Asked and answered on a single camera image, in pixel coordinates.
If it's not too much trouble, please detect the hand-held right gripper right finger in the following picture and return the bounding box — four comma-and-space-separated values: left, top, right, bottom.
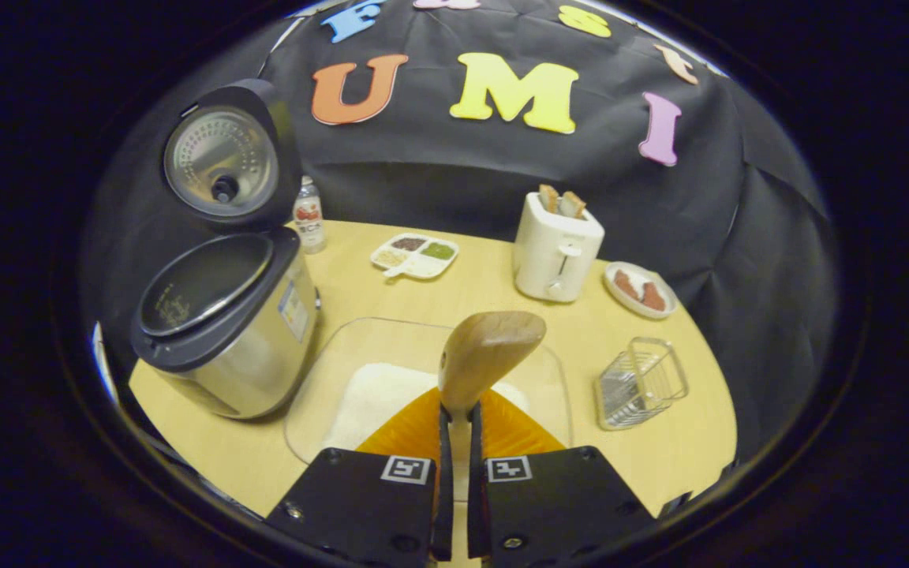
466, 388, 657, 568

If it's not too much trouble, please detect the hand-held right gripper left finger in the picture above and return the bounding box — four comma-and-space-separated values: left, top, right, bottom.
264, 387, 455, 565

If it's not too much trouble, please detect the metal wire chopstick holder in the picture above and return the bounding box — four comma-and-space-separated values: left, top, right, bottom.
594, 337, 690, 431

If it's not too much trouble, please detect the wooden spoon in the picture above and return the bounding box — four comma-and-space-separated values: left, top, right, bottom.
437, 310, 548, 506

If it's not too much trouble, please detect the silver black rice cooker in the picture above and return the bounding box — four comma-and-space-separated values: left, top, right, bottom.
129, 79, 321, 420

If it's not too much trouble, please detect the clear glass dish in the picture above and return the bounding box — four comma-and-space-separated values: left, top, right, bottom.
283, 317, 574, 466

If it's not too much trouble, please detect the white divided condiment tray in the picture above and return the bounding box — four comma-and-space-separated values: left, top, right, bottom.
369, 233, 460, 282

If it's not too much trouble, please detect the white round plate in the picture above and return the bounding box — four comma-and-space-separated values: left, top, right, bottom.
604, 261, 678, 320

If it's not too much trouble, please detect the white toaster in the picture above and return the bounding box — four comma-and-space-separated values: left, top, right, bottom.
513, 184, 606, 304

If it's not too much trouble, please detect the clear plastic bottle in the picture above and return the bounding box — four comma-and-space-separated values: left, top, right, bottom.
293, 175, 327, 255

